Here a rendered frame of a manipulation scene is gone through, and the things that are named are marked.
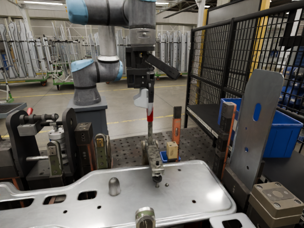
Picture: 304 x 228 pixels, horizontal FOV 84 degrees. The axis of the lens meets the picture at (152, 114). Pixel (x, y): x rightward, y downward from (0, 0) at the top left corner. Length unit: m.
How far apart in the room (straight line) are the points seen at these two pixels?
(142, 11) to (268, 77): 0.35
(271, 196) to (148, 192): 0.31
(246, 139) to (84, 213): 0.49
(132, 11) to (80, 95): 0.59
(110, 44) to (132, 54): 0.46
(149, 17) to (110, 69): 0.52
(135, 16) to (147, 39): 0.06
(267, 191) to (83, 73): 0.87
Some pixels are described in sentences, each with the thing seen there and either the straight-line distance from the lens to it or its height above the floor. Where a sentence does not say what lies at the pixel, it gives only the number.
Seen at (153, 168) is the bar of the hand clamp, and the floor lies 1.07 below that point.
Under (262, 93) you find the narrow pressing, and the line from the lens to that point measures 0.52.
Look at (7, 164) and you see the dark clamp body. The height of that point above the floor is 1.02.
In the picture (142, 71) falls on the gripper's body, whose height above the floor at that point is 1.33.
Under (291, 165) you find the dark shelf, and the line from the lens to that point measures 0.74.
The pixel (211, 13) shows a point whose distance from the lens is 3.38.
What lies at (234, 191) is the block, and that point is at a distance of 0.66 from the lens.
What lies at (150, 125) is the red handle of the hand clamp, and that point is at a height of 1.14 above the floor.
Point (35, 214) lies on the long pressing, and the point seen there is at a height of 1.00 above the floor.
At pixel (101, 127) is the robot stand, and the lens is 1.01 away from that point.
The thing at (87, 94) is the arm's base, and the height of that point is 1.16.
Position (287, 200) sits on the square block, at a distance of 0.55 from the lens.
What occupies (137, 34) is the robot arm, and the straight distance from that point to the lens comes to 0.50.
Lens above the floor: 1.39
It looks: 21 degrees down
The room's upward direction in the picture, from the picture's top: straight up
